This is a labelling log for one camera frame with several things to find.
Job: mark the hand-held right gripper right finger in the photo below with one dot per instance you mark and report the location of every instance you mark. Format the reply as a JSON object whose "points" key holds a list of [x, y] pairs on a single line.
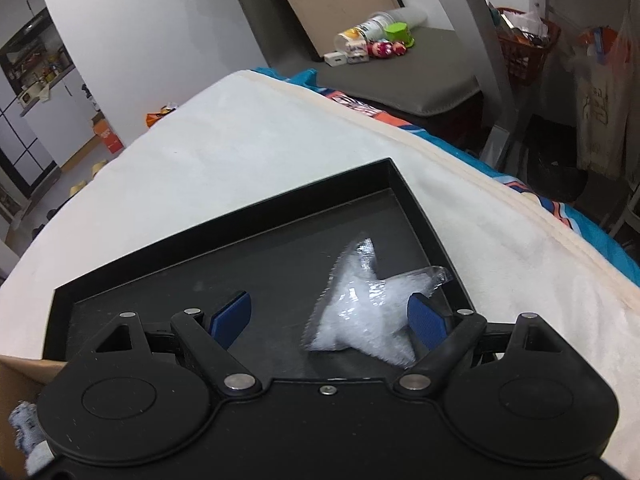
{"points": [[425, 322]]}

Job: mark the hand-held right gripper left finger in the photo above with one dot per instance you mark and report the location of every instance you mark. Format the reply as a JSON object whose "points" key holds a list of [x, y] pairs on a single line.
{"points": [[232, 317]]}

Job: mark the clear plastic star pillow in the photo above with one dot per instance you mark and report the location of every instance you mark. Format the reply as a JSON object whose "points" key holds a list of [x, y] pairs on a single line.
{"points": [[360, 310]]}

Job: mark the black plastic tray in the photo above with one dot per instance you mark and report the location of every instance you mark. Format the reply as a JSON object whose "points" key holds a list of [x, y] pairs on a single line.
{"points": [[280, 240]]}

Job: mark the brown cardboard box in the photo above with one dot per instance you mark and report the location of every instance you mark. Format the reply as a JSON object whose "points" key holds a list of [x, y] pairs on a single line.
{"points": [[15, 380]]}

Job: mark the blue denim plush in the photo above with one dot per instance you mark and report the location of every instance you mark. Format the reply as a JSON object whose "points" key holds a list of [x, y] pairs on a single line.
{"points": [[27, 430]]}

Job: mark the white fleece blanket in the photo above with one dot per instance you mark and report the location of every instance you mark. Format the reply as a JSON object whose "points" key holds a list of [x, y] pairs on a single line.
{"points": [[250, 135]]}

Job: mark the black waste bin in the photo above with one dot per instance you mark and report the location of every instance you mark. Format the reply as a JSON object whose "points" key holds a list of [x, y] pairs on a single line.
{"points": [[555, 170]]}

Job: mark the yellow slipper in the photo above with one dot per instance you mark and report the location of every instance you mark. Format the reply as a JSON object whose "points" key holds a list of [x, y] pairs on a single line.
{"points": [[77, 189], [99, 167]]}

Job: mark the orange snack bag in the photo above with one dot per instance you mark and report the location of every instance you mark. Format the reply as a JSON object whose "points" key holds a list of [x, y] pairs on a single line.
{"points": [[160, 117]]}

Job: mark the orange carton box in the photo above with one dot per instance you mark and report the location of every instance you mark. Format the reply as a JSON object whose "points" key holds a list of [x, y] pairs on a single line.
{"points": [[107, 137]]}

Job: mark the grey bench cushion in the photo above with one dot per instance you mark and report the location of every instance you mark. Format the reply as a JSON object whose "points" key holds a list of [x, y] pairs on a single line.
{"points": [[415, 80]]}

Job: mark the white cabinet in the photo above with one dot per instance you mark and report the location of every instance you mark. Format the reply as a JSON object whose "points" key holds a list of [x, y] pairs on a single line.
{"points": [[60, 120]]}

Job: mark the black framed glass door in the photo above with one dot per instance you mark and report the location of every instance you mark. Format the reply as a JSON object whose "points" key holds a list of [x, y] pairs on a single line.
{"points": [[25, 150]]}

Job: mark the red toy ball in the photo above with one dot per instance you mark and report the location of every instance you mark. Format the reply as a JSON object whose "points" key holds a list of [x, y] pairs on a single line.
{"points": [[399, 48], [380, 50]]}

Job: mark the beige tote bag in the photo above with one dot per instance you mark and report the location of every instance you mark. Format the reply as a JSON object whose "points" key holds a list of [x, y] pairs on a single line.
{"points": [[600, 110]]}

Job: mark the small white box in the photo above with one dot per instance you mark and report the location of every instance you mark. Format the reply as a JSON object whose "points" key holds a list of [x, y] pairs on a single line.
{"points": [[357, 52], [335, 58]]}

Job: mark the orange plastic basket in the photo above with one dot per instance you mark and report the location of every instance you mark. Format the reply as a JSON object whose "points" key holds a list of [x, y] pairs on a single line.
{"points": [[525, 60]]}

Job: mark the green plastic cup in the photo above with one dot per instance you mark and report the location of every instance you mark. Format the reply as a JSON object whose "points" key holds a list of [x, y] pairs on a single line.
{"points": [[397, 32]]}

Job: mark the spray can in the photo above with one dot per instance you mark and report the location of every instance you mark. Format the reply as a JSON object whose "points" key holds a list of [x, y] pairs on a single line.
{"points": [[370, 27]]}

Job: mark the translucent plastic container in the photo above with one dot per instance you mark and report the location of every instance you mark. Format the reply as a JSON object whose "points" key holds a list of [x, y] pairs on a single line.
{"points": [[410, 16]]}

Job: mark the cluttered kitchen shelf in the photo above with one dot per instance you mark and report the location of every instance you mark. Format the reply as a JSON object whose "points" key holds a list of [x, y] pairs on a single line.
{"points": [[35, 65]]}

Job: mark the plywood board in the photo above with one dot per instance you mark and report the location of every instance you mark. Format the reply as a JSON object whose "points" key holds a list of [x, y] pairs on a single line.
{"points": [[325, 0]]}

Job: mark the grey curved frame leg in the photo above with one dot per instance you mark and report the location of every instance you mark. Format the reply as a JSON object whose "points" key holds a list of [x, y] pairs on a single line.
{"points": [[480, 20]]}

